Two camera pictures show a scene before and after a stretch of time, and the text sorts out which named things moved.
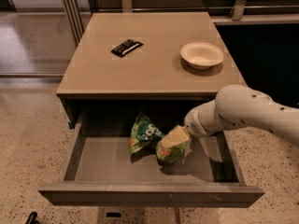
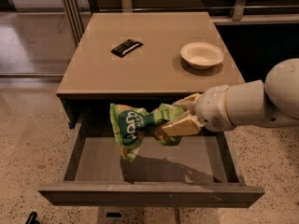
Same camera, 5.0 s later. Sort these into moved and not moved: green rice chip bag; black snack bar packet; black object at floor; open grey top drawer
Moved: green rice chip bag
Not moved: open grey top drawer; black object at floor; black snack bar packet
